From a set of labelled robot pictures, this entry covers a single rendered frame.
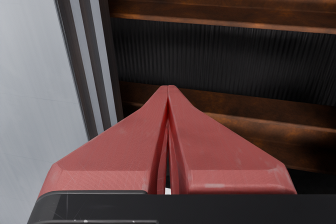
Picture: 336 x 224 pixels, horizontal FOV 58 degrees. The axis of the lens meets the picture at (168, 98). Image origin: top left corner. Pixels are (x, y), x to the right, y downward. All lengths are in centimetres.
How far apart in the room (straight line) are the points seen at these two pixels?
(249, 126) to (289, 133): 6
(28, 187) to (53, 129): 11
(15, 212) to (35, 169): 11
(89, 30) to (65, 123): 9
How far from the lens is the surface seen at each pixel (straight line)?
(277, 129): 47
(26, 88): 28
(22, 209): 44
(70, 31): 23
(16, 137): 33
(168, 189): 61
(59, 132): 29
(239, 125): 47
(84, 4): 24
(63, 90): 26
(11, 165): 37
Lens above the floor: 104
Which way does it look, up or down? 52 degrees down
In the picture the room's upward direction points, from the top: 158 degrees counter-clockwise
